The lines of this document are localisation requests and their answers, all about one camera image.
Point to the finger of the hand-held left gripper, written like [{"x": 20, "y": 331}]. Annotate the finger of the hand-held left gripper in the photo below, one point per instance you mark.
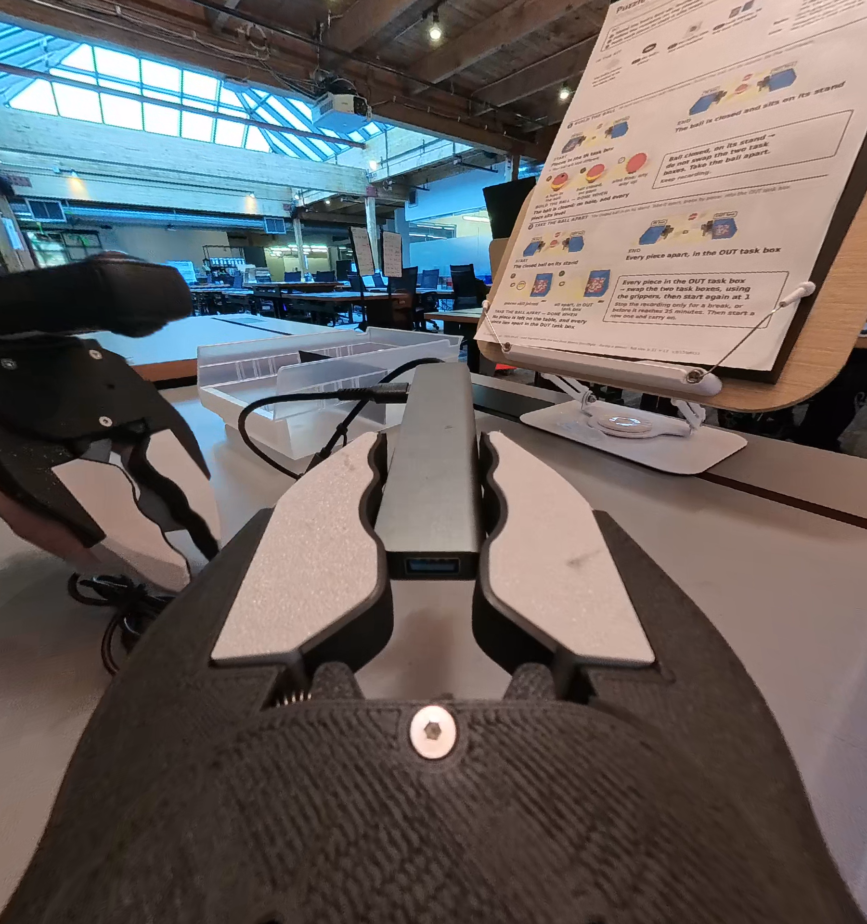
[
  {"x": 201, "y": 505},
  {"x": 123, "y": 527}
]

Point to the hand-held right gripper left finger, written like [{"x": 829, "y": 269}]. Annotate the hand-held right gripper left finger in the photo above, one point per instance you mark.
[{"x": 296, "y": 563}]

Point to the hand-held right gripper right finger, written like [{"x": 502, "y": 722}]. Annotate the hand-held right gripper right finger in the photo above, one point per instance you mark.
[{"x": 563, "y": 563}]

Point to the grey USB hub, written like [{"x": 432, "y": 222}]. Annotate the grey USB hub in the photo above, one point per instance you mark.
[{"x": 430, "y": 469}]

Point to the grey desk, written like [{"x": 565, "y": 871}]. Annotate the grey desk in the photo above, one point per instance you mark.
[{"x": 765, "y": 613}]

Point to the clear plastic organizer box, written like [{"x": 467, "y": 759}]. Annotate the clear plastic organizer box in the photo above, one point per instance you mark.
[{"x": 260, "y": 375}]

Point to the row of background office tables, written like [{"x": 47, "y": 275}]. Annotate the row of background office tables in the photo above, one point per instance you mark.
[{"x": 303, "y": 294}]

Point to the black office chair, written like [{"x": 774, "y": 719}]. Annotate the black office chair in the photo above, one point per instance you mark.
[
  {"x": 404, "y": 289},
  {"x": 464, "y": 283}
]

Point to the wooden document stand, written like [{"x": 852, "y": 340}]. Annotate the wooden document stand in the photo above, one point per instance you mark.
[{"x": 837, "y": 346}]

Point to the black monitor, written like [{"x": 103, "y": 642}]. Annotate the black monitor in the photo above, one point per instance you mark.
[{"x": 509, "y": 209}]

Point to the printed instruction sheet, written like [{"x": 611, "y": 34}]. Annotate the printed instruction sheet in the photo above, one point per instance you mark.
[{"x": 693, "y": 216}]

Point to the white ceiling projector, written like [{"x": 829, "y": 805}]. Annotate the white ceiling projector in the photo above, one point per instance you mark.
[{"x": 343, "y": 107}]

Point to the wall vent grille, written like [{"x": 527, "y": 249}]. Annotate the wall vent grille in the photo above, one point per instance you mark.
[
  {"x": 45, "y": 211},
  {"x": 274, "y": 225}
]

